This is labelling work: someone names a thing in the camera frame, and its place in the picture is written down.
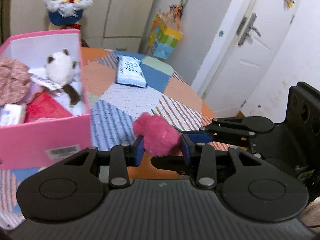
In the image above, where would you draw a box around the white plush cat toy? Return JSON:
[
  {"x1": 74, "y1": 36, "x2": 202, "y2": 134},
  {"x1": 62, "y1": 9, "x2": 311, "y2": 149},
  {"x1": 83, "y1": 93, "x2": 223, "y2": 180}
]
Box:
[{"x1": 44, "y1": 48, "x2": 82, "y2": 108}]

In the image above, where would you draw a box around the white hang tag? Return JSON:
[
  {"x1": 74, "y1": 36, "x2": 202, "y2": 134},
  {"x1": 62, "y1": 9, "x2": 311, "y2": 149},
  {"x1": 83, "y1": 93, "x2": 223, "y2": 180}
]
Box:
[{"x1": 28, "y1": 72, "x2": 62, "y2": 91}]

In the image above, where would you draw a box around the colourful paper gift bag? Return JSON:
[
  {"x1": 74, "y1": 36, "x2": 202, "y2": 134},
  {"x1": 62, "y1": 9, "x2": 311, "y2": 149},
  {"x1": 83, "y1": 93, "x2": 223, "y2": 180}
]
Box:
[{"x1": 147, "y1": 4, "x2": 184, "y2": 60}]

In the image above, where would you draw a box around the cream round box with ribbon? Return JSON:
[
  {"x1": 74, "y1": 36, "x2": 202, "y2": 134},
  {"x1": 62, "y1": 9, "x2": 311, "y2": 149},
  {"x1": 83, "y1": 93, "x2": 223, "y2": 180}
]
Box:
[{"x1": 48, "y1": 21, "x2": 83, "y2": 32}]

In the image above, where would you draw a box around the pink floral cloth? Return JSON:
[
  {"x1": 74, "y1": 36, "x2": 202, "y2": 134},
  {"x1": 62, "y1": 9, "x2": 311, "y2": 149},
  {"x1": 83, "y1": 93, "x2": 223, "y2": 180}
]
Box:
[{"x1": 0, "y1": 57, "x2": 32, "y2": 106}]

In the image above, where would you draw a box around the blue tissue packet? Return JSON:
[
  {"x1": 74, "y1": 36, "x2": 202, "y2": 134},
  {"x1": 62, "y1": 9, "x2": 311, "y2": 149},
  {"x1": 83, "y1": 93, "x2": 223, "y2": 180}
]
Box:
[{"x1": 115, "y1": 55, "x2": 148, "y2": 88}]

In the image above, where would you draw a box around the patchwork tablecloth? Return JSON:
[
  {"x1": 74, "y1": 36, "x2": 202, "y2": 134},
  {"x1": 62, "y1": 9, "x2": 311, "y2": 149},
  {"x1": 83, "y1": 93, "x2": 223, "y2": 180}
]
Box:
[{"x1": 0, "y1": 47, "x2": 218, "y2": 221}]

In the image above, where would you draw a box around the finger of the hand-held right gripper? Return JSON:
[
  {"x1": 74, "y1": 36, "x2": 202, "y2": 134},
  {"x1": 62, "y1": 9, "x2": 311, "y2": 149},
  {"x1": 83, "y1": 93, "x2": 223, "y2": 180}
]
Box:
[
  {"x1": 181, "y1": 116, "x2": 274, "y2": 151},
  {"x1": 151, "y1": 156, "x2": 199, "y2": 175}
]

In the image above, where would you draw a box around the pink fluffy pompom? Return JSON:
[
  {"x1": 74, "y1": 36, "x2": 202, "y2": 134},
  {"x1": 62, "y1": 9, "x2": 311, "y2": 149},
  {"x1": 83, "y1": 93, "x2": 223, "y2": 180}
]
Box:
[{"x1": 132, "y1": 112, "x2": 182, "y2": 157}]

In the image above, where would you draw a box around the white wardrobe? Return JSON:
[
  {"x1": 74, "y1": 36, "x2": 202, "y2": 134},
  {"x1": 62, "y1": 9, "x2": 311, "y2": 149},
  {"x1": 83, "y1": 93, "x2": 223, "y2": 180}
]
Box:
[{"x1": 10, "y1": 0, "x2": 164, "y2": 53}]

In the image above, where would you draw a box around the pink cardboard box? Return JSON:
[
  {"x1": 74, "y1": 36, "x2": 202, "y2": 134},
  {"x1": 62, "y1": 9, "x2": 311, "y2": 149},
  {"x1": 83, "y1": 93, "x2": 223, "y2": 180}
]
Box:
[{"x1": 0, "y1": 29, "x2": 93, "y2": 170}]

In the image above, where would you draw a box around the red envelope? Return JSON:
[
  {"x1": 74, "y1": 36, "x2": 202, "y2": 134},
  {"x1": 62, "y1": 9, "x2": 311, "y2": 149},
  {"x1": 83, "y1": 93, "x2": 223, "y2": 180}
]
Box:
[{"x1": 24, "y1": 94, "x2": 73, "y2": 123}]

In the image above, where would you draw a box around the light purple cloth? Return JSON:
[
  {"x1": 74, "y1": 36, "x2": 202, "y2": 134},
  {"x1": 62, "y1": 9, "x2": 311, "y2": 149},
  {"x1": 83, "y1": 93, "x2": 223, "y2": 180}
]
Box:
[{"x1": 20, "y1": 82, "x2": 43, "y2": 104}]

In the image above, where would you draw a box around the white door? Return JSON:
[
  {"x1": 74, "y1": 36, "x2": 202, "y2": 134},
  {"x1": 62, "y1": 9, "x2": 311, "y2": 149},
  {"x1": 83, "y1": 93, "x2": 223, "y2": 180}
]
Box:
[{"x1": 192, "y1": 0, "x2": 308, "y2": 114}]

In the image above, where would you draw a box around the silver door handle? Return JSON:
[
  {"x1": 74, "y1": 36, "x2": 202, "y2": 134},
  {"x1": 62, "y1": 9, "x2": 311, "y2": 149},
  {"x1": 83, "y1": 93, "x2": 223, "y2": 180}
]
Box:
[{"x1": 237, "y1": 12, "x2": 262, "y2": 47}]

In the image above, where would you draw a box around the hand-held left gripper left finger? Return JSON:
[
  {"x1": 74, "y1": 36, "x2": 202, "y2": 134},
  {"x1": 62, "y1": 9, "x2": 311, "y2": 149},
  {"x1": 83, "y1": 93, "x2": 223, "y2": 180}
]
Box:
[{"x1": 64, "y1": 135, "x2": 145, "y2": 188}]

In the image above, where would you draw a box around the white tissue packet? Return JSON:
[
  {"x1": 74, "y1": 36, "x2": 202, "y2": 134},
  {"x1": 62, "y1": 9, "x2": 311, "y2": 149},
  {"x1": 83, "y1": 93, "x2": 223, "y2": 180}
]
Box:
[{"x1": 0, "y1": 103, "x2": 27, "y2": 126}]

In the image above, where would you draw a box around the yellow paper flower bouquet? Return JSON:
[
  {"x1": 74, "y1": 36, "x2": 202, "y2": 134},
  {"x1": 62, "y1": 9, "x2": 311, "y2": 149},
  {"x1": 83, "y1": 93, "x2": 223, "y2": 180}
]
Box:
[{"x1": 42, "y1": 0, "x2": 94, "y2": 26}]

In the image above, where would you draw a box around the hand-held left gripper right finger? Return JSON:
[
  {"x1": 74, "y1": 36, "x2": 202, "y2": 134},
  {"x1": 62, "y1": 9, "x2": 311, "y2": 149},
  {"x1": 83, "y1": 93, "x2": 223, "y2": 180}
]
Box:
[{"x1": 180, "y1": 134, "x2": 270, "y2": 189}]

